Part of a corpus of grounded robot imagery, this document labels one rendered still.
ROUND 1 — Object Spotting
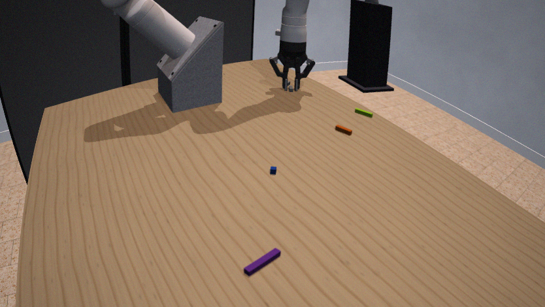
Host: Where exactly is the purple rod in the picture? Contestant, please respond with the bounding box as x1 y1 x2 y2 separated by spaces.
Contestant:
244 248 281 276

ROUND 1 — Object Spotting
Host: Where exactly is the lime green rod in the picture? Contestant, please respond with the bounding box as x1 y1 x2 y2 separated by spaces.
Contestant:
355 108 372 118

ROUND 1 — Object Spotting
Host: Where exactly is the orange rod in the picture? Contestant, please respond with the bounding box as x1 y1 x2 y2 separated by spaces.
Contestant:
335 125 352 135

